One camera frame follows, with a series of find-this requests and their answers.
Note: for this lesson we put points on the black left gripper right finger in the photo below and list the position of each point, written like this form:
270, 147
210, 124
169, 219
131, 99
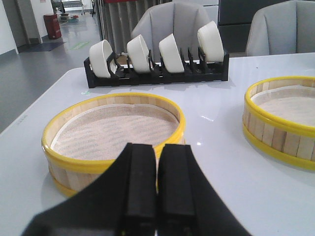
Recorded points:
187, 203

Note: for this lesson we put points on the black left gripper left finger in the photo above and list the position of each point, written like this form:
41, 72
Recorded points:
120, 202

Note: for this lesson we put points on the bamboo steamer tray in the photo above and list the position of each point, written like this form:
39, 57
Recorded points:
82, 141
279, 118

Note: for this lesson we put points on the black dish rack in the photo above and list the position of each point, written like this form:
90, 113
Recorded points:
193, 72

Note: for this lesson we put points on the white bowl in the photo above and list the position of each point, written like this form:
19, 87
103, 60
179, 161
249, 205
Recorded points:
98, 55
210, 42
138, 52
170, 55

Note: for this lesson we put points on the left grey chair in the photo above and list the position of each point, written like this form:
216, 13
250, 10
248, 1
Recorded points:
182, 18

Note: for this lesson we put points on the grey chair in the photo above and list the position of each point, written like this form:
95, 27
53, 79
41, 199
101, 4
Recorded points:
283, 28
182, 18

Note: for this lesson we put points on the dark counter cabinet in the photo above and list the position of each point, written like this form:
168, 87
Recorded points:
235, 20

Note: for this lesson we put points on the red bin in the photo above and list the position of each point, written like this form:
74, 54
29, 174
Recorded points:
52, 26

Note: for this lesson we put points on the right grey chair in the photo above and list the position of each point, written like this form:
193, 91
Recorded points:
283, 28

